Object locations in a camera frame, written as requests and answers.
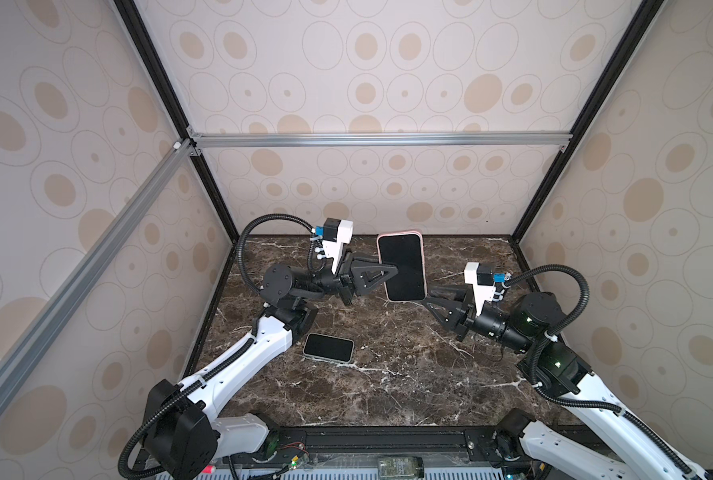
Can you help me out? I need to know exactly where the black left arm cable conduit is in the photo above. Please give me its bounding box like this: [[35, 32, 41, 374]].
[[117, 213, 318, 480]]

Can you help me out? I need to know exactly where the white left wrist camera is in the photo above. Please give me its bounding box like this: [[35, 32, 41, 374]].
[[310, 218, 354, 274]]

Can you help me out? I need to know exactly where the black corner frame post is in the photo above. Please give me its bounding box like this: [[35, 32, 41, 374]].
[[511, 0, 665, 247], [112, 0, 240, 242]]

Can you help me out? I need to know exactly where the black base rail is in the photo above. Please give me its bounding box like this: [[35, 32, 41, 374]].
[[232, 426, 506, 467]]

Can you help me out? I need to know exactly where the silver aluminium rail left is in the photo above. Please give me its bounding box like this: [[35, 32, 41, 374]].
[[0, 139, 194, 416]]

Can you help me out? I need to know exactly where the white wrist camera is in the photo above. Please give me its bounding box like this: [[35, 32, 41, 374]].
[[464, 262, 512, 316], [310, 218, 354, 274]]

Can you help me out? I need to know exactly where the silver aluminium rail back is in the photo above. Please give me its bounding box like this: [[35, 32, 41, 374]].
[[194, 131, 573, 148]]

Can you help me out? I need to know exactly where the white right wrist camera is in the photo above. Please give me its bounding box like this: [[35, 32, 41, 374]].
[[464, 262, 512, 316]]

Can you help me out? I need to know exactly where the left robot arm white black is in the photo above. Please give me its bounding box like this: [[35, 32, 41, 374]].
[[118, 255, 399, 479]]

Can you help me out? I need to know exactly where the green circuit board module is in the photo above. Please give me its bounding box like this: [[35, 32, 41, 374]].
[[378, 456, 426, 480]]

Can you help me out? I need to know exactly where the black corner frame post left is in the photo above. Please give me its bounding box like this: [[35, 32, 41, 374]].
[[112, 0, 240, 242]]

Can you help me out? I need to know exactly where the silver aluminium rail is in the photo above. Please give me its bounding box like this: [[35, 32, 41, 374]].
[[0, 139, 194, 416], [194, 131, 573, 148]]

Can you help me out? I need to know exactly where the black corner frame post right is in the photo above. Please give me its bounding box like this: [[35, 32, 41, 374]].
[[511, 0, 665, 247]]

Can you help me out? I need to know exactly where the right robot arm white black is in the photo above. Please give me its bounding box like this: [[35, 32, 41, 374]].
[[423, 285, 713, 479]]

